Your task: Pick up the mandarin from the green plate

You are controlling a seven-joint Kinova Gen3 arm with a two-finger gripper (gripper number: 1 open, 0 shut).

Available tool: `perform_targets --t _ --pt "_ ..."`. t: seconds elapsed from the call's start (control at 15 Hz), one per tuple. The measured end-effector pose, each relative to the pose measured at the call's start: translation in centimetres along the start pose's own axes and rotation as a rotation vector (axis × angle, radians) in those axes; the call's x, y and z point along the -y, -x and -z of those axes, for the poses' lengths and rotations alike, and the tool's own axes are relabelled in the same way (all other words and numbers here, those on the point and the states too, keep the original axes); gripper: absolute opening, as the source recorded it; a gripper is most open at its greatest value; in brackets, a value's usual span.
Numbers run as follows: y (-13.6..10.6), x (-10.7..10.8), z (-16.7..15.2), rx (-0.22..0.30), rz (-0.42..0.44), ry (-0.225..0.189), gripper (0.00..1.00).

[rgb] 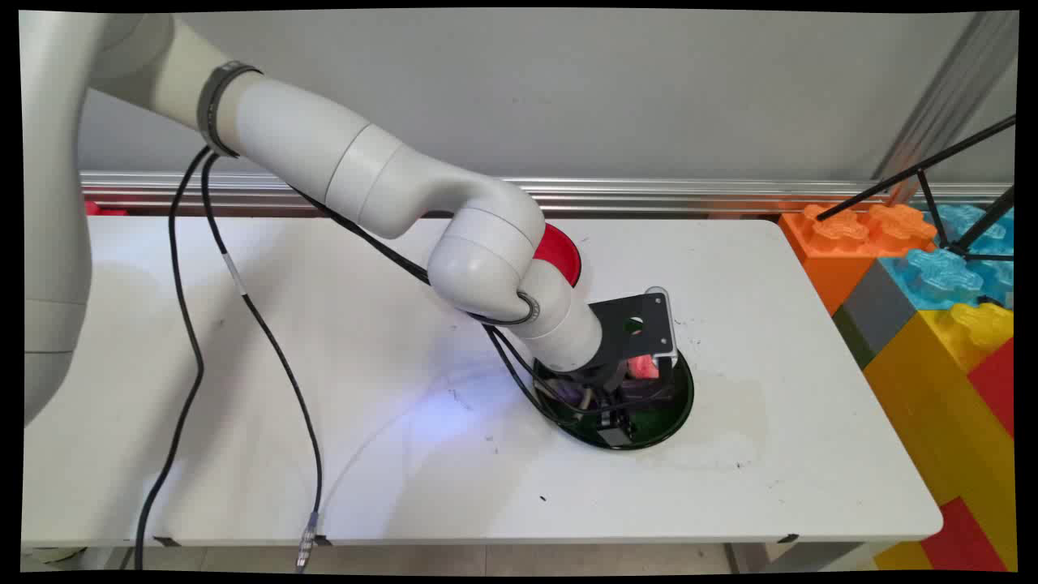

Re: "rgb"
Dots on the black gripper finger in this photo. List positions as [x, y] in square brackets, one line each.
[621, 430]

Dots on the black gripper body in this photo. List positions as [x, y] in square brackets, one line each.
[604, 389]

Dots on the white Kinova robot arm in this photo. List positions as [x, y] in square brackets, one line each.
[381, 174]

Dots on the purple toy eggplant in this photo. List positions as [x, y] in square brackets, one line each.
[569, 395]

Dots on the pink toy peach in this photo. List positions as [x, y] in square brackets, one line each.
[645, 367]

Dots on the dark green round plate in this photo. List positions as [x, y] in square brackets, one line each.
[665, 410]

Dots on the red bowl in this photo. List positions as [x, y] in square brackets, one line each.
[559, 251]

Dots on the grey giant toy brick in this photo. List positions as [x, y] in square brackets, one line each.
[880, 312]

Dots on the orange giant toy brick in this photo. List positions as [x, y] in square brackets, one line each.
[851, 243]

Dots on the yellow giant toy brick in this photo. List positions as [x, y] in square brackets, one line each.
[941, 405]

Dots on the red giant toy brick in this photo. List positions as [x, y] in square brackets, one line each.
[996, 389]
[965, 539]

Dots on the blue giant toy brick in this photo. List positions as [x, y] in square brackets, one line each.
[949, 268]

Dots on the black tripod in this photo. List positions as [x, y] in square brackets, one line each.
[941, 178]

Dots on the aluminium rail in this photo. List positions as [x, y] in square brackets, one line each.
[689, 195]

